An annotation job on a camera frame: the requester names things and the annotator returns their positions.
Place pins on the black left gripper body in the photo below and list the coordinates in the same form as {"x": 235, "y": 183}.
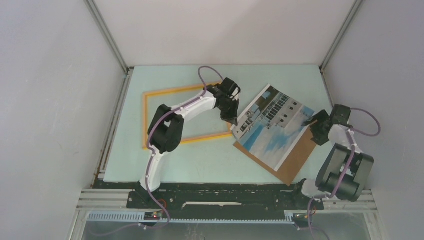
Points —
{"x": 229, "y": 103}

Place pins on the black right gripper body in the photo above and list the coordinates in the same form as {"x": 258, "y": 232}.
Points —
{"x": 319, "y": 134}

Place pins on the building and sky photo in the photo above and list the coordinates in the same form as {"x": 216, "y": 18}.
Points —
{"x": 271, "y": 126}

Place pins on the brown cardboard backing board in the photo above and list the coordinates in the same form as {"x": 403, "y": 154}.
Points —
{"x": 287, "y": 162}

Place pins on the orange wooden picture frame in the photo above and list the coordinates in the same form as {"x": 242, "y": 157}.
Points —
{"x": 168, "y": 91}

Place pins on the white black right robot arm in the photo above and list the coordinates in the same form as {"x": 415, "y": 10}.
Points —
{"x": 346, "y": 169}

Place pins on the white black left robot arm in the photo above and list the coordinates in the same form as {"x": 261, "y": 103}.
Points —
{"x": 165, "y": 133}

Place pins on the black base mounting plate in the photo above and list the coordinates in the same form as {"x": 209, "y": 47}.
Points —
{"x": 233, "y": 202}

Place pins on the small electronics board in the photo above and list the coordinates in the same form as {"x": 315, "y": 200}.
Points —
{"x": 152, "y": 216}

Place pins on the left aluminium corner post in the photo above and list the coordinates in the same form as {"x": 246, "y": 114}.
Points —
{"x": 106, "y": 33}

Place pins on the aluminium corner post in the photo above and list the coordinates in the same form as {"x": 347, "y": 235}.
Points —
{"x": 106, "y": 33}
{"x": 355, "y": 8}

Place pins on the right aluminium corner post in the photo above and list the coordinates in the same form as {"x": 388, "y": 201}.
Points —
{"x": 355, "y": 8}

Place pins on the aluminium rail front frame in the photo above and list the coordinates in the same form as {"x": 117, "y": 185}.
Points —
{"x": 101, "y": 213}

